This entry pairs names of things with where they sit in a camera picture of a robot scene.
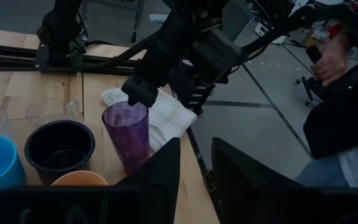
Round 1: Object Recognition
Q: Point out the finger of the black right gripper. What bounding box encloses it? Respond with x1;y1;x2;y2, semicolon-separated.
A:
168;63;216;115
121;46;180;108

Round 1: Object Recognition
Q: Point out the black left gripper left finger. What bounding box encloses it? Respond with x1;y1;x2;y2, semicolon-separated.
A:
116;136;182;224

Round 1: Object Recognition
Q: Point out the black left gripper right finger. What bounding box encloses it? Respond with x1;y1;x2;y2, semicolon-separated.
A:
210;136;305;224

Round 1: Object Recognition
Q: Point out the purple faceted plastic tumbler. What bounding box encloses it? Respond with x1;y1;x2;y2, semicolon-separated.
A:
101;101;151;175

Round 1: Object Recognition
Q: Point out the tall beige cup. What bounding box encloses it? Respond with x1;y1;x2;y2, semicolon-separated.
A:
50;170;108;187

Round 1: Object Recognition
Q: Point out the dark blue speckled enamel mug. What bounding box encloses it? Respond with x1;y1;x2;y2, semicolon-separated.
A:
24;119;96;186

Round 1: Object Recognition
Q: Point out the white waffle weave towel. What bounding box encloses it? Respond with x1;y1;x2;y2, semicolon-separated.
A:
100;86;198;153

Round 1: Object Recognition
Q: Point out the grey metal stand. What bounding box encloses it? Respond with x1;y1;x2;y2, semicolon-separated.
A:
81;0;145;44

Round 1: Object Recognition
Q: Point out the white electronic box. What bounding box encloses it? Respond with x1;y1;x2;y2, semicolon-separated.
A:
255;21;287;45

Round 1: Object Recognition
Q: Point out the clear glass mug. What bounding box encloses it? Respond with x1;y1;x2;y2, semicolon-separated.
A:
25;97;82;127

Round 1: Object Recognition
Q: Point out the black wheeled stand base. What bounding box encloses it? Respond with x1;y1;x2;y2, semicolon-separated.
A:
295;75;316;106

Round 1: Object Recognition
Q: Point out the person's hand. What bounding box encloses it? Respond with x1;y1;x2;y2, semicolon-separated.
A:
311;30;353;87

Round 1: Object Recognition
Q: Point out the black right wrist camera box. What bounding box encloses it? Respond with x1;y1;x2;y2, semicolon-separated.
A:
191;27;242;85

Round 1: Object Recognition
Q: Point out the black aluminium frame rail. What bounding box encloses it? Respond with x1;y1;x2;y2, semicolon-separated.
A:
0;43;138;76

